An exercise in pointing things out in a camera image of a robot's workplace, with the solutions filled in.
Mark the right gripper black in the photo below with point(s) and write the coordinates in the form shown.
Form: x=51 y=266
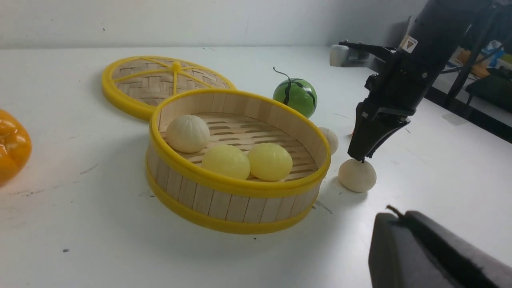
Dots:
x=397 y=90

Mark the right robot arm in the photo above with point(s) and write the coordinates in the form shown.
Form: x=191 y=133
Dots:
x=435 y=35

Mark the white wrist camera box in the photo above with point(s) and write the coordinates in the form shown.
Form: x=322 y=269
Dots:
x=349 y=54

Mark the bamboo steamer tray yellow rim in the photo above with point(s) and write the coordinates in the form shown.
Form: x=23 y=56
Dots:
x=241 y=119

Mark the white bun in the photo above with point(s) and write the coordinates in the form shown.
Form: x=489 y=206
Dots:
x=357 y=176
x=332 y=139
x=188 y=134

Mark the yellow bun front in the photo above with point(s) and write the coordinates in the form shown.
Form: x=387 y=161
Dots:
x=269 y=162

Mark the orange toy tangerine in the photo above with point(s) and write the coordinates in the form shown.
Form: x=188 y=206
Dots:
x=15 y=147

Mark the yellow bun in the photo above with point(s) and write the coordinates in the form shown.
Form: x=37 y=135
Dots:
x=228 y=161
x=269 y=162

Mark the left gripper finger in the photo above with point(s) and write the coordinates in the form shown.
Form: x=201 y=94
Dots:
x=411 y=250

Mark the woven bamboo steamer lid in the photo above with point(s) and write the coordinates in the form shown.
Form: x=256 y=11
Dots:
x=136 y=85

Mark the green toy watermelon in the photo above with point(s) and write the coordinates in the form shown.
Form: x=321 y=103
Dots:
x=296 y=93

